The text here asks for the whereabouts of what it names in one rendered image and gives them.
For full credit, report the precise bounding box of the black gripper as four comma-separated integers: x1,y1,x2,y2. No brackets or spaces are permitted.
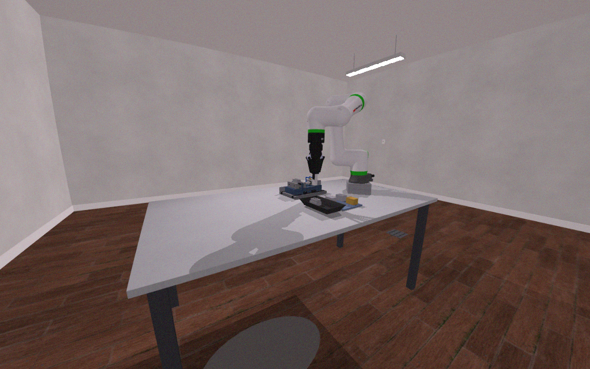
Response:
306,144,325,186

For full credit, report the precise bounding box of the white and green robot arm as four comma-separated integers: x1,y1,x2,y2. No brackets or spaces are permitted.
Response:
307,92,374,183

